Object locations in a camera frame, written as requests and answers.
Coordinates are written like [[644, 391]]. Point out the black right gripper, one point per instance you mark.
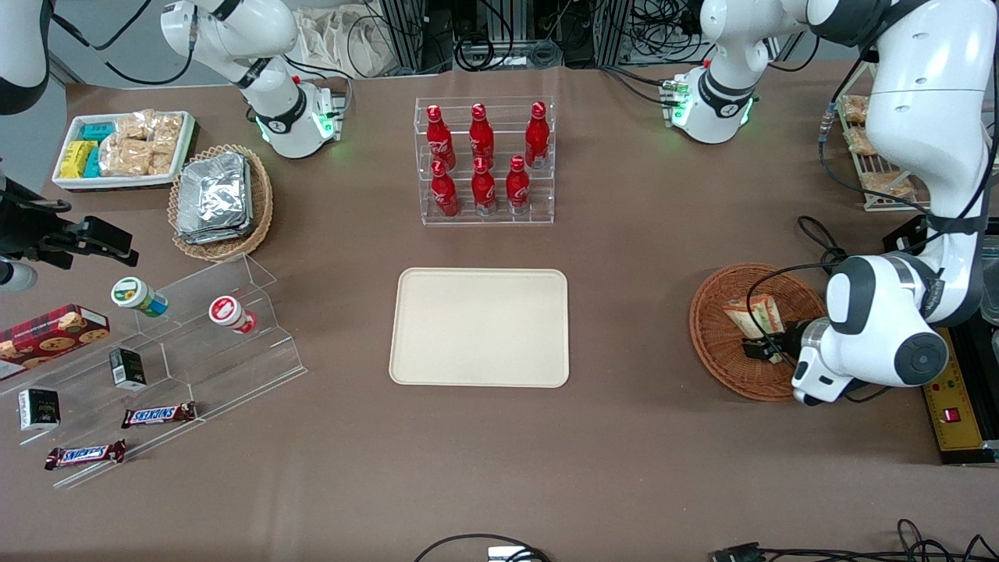
[[30, 228]]

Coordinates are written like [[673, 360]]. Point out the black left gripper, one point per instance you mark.
[[790, 340]]

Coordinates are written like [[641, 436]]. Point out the triangular sandwich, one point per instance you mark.
[[761, 312]]

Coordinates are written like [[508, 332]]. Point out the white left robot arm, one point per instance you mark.
[[921, 94]]

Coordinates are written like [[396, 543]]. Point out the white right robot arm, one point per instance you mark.
[[234, 31]]

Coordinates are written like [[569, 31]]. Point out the brown round wicker basket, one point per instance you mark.
[[718, 343]]

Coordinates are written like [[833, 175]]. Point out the white rectangular snack tray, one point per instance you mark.
[[70, 183]]

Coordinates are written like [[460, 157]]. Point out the light oval wicker basket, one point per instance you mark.
[[261, 211]]

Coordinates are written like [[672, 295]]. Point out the beige plastic tray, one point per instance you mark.
[[476, 328]]

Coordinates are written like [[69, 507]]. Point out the green lid drink cup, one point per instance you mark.
[[133, 295]]

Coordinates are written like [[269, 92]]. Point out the teal snack pack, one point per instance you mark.
[[97, 131], [93, 162]]

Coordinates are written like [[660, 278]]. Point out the yellow snack pack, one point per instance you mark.
[[76, 158]]

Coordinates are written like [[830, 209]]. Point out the clear bagged rice cracker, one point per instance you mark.
[[135, 125], [168, 133], [161, 164], [125, 156]]

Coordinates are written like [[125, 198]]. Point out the red cookie box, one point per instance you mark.
[[47, 336]]

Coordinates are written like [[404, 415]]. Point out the silver foil pack stack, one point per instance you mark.
[[215, 195]]

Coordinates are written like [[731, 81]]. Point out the small black carton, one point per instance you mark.
[[40, 410], [127, 368]]

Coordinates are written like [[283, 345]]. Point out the red lid drink cup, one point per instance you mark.
[[228, 312]]

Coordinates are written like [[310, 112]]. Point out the brown snickers bar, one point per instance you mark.
[[158, 415], [84, 454]]

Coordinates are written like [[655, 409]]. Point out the clear acrylic stepped display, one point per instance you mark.
[[234, 375]]

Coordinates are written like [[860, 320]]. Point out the bagged fried snack pack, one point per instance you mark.
[[855, 109], [886, 184], [860, 140]]

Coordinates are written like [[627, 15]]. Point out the black yellow control box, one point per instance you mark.
[[956, 425]]

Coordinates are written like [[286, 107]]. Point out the clear plastic container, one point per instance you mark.
[[991, 297]]

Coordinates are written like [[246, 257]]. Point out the clear acrylic bottle rack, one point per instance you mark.
[[545, 204]]

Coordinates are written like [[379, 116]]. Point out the red cola bottle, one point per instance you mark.
[[439, 140], [445, 195], [517, 187], [484, 191], [536, 136], [481, 136]]

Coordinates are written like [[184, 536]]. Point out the white fabric bag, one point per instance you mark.
[[343, 39]]

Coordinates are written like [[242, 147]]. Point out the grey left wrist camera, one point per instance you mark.
[[819, 382]]

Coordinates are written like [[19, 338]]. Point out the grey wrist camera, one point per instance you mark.
[[819, 382], [15, 276]]

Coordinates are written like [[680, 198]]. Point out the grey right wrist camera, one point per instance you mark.
[[15, 276]]

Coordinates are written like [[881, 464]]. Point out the aluminium frame post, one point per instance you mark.
[[613, 31], [404, 35]]

